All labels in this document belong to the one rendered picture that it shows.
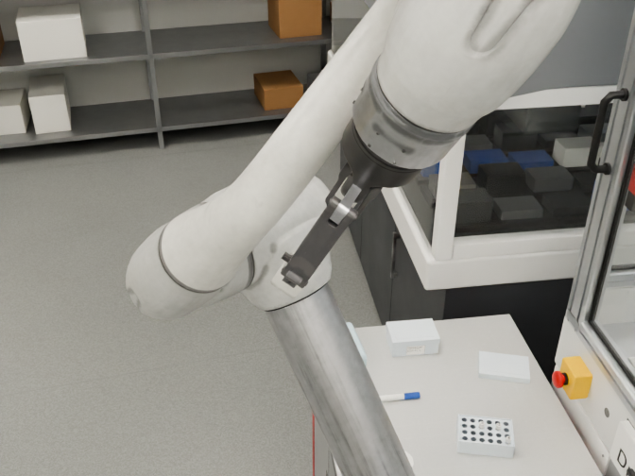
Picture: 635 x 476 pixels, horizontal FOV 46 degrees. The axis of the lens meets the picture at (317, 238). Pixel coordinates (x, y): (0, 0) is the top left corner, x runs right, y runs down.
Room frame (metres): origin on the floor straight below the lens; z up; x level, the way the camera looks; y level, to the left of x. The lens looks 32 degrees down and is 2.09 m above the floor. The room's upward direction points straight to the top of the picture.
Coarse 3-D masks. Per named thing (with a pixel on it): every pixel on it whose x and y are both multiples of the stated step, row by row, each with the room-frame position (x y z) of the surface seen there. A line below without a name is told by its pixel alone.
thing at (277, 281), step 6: (294, 252) 0.59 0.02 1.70; (282, 264) 0.61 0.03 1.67; (276, 276) 0.61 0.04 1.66; (282, 276) 0.60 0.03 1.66; (312, 276) 0.58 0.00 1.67; (276, 282) 0.61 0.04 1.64; (282, 282) 0.61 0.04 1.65; (282, 288) 0.61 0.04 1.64; (288, 288) 0.61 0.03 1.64; (294, 288) 0.60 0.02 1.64; (300, 288) 0.60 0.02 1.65; (288, 294) 0.61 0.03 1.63; (294, 294) 0.61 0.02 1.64
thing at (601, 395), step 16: (560, 336) 1.43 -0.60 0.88; (576, 336) 1.37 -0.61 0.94; (560, 352) 1.42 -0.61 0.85; (576, 352) 1.35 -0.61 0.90; (592, 368) 1.28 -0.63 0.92; (592, 384) 1.26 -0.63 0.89; (608, 384) 1.21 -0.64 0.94; (592, 400) 1.25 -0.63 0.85; (608, 400) 1.19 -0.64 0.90; (592, 416) 1.23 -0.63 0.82; (624, 416) 1.13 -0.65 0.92; (608, 432) 1.16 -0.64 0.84; (608, 448) 1.15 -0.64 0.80
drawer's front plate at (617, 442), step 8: (624, 424) 1.10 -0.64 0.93; (616, 432) 1.11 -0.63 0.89; (624, 432) 1.09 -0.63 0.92; (632, 432) 1.08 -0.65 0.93; (616, 440) 1.11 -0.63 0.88; (624, 440) 1.08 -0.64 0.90; (632, 440) 1.06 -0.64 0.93; (616, 448) 1.10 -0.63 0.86; (624, 448) 1.08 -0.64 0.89; (632, 448) 1.05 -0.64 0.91; (616, 456) 1.09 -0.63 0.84; (624, 456) 1.07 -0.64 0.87; (632, 456) 1.05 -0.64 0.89; (616, 464) 1.08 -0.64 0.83; (624, 464) 1.06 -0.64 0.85; (632, 464) 1.04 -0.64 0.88; (624, 472) 1.05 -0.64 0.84
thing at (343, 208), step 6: (354, 186) 0.57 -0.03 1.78; (348, 192) 0.56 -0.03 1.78; (354, 192) 0.56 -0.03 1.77; (348, 198) 0.56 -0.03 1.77; (354, 198) 0.56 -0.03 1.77; (342, 204) 0.55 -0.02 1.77; (348, 204) 0.55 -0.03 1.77; (336, 210) 0.54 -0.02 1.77; (342, 210) 0.54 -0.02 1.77; (348, 210) 0.54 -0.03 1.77; (336, 216) 0.54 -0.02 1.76; (342, 216) 0.54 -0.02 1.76; (336, 222) 0.55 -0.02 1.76
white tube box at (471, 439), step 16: (464, 416) 1.25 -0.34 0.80; (480, 416) 1.25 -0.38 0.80; (464, 432) 1.21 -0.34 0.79; (480, 432) 1.21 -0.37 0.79; (496, 432) 1.20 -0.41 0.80; (512, 432) 1.20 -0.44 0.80; (464, 448) 1.17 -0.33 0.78; (480, 448) 1.17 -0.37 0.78; (496, 448) 1.16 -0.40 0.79; (512, 448) 1.16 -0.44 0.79
